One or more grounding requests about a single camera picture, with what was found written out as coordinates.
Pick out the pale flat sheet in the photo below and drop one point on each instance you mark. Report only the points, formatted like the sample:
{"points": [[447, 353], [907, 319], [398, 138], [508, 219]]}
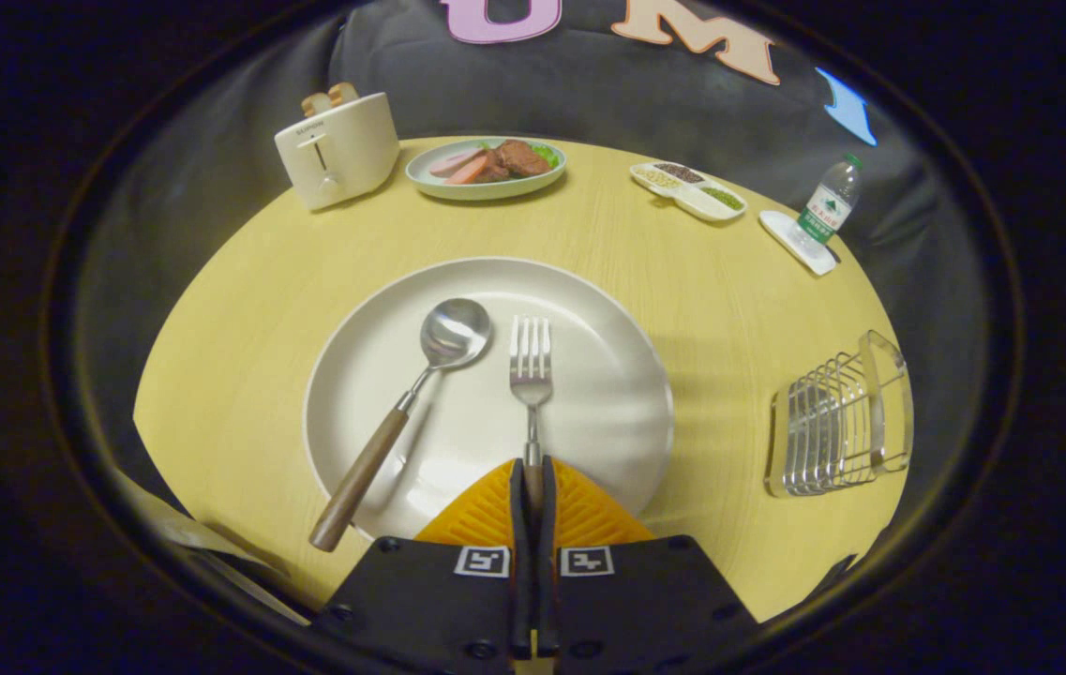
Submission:
{"points": [[176, 530]]}

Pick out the toast slice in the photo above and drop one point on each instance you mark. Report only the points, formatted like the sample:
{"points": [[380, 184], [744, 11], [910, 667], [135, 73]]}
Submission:
{"points": [[315, 103], [343, 92]]}

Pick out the small white oblong tray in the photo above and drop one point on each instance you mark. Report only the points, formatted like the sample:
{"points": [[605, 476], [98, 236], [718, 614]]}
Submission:
{"points": [[781, 230]]}

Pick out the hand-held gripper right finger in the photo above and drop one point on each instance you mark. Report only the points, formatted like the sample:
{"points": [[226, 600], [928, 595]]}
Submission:
{"points": [[547, 562]]}

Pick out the brown meat piece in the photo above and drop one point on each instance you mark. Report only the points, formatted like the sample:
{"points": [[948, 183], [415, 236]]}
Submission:
{"points": [[518, 157]]}

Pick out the pink ham slices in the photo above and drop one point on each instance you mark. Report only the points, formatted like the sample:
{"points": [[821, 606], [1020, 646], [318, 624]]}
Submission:
{"points": [[459, 165]]}

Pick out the white divided condiment dish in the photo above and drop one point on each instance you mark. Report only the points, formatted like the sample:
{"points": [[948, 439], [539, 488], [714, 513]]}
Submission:
{"points": [[697, 202]]}

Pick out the pale green plate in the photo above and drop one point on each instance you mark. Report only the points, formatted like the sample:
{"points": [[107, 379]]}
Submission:
{"points": [[486, 190]]}

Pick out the large white round plate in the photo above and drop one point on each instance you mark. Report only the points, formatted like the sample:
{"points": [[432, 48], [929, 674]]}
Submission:
{"points": [[598, 394]]}

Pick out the white toaster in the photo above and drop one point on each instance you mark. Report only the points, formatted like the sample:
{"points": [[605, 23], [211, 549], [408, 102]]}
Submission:
{"points": [[350, 155]]}

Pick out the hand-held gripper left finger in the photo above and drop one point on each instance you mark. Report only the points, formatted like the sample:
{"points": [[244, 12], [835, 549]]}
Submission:
{"points": [[521, 562]]}

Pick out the green lettuce leaf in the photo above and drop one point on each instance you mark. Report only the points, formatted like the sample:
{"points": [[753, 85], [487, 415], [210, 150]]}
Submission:
{"points": [[547, 152]]}

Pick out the clear water bottle green label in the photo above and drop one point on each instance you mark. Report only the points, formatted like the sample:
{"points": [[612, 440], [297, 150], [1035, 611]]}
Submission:
{"points": [[828, 206]]}

